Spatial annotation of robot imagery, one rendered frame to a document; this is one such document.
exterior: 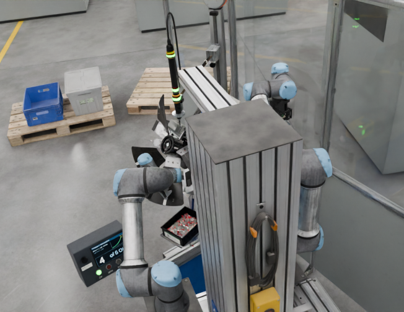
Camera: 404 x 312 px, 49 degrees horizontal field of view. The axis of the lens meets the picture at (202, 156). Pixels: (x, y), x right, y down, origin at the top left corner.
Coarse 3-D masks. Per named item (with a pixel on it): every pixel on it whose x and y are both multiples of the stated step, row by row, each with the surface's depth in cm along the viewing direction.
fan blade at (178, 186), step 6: (168, 168) 263; (180, 168) 265; (174, 186) 262; (180, 186) 262; (174, 192) 261; (180, 192) 261; (156, 198) 262; (162, 198) 261; (168, 198) 260; (180, 198) 260; (162, 204) 260; (168, 204) 260; (174, 204) 259; (180, 204) 258
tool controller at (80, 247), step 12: (108, 228) 207; (120, 228) 204; (84, 240) 202; (96, 240) 200; (108, 240) 201; (120, 240) 204; (72, 252) 195; (84, 252) 196; (96, 252) 199; (108, 252) 203; (120, 252) 206; (84, 264) 198; (96, 264) 201; (84, 276) 199; (96, 276) 202
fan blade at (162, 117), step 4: (160, 100) 279; (160, 104) 280; (160, 108) 280; (164, 108) 272; (160, 112) 281; (164, 112) 272; (160, 116) 284; (164, 116) 273; (160, 120) 287; (164, 120) 274; (164, 124) 280; (168, 132) 275
